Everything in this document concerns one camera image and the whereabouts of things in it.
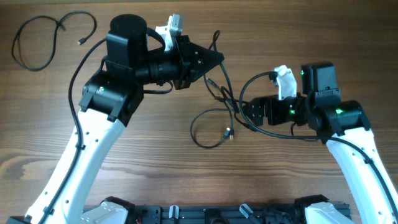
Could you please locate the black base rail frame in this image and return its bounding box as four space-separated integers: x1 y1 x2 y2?
127 204 305 224

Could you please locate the black USB cable with plug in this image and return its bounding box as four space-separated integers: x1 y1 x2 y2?
11 11 98 72

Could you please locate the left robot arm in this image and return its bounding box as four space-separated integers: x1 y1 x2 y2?
8 14 224 223

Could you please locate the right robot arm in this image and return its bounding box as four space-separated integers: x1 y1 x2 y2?
239 62 397 223

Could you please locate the left camera black cable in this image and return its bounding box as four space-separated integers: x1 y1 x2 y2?
37 37 108 224

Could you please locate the right camera black cable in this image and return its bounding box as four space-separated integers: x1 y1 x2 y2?
238 70 398 215

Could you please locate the camera black cable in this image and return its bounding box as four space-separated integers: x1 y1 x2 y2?
238 70 398 215
37 37 108 224

